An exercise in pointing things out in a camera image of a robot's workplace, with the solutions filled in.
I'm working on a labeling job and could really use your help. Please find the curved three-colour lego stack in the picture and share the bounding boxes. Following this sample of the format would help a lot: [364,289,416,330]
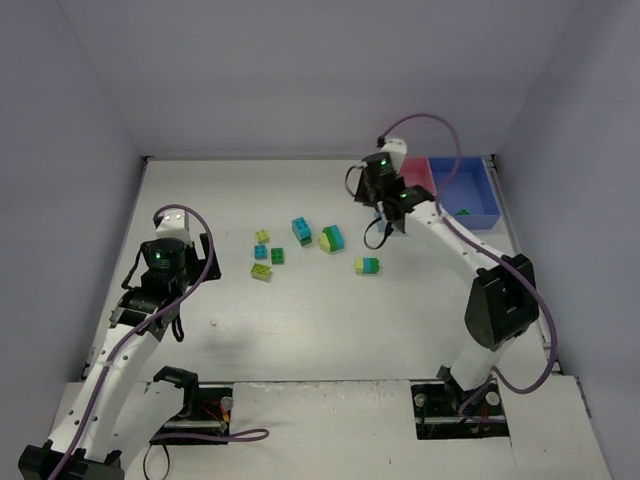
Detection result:
[318,225,344,254]

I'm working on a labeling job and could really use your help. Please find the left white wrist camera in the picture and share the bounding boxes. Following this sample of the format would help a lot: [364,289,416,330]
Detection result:
[154,209,192,246]

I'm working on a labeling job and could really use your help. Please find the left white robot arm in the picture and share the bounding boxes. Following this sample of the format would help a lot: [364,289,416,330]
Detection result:
[18,233,221,479]

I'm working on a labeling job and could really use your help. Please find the periwinkle blue container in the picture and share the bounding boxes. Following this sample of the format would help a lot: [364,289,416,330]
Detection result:
[441,157,501,231]

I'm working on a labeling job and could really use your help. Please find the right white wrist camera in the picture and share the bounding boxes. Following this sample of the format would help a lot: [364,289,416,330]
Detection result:
[377,136,408,175]

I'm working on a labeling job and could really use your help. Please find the purple cable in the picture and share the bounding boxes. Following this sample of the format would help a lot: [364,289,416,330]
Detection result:
[44,203,271,480]
[379,113,559,421]

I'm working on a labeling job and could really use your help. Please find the dark green small lego brick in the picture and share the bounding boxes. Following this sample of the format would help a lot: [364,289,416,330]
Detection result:
[271,247,285,265]

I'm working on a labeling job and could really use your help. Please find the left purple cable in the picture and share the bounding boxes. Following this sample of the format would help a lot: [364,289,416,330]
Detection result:
[44,203,271,480]

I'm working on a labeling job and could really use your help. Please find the yellow-green small lego brick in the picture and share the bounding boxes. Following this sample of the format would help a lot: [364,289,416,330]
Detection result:
[255,229,270,244]

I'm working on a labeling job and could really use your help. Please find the pink container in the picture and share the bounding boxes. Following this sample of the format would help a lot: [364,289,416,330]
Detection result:
[399,157,436,195]

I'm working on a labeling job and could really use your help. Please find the blue and green lego stack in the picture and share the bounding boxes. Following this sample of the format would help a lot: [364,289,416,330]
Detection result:
[291,217,312,247]

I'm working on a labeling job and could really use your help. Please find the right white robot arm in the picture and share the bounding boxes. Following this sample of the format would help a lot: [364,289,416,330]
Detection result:
[352,152,541,396]

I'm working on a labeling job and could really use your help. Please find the yellow-green long lego brick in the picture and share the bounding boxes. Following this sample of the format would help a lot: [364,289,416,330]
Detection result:
[250,263,272,282]

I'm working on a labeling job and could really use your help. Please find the blue small lego brick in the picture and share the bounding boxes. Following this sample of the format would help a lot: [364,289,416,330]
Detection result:
[254,244,268,260]

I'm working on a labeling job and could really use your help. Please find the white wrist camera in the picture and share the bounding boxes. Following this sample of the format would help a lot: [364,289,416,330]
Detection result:
[377,136,408,175]
[154,209,192,246]

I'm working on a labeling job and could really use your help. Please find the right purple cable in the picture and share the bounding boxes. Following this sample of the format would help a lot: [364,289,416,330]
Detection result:
[379,113,559,421]

